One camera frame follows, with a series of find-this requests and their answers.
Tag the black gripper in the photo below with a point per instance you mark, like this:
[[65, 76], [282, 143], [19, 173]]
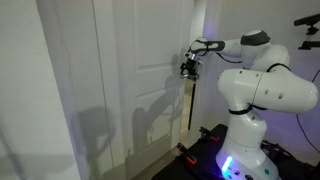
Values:
[[190, 68]]

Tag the white panel door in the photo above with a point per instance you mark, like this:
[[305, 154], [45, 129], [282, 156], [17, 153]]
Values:
[[150, 40]]

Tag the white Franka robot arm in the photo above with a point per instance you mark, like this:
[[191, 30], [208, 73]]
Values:
[[266, 90]]

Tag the red black clamp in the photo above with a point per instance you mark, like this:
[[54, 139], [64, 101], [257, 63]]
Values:
[[188, 156], [210, 134]]

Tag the black robot table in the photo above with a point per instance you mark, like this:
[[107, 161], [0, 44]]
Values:
[[206, 156]]

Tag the black camera on mount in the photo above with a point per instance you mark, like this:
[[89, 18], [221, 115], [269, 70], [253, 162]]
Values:
[[308, 20]]

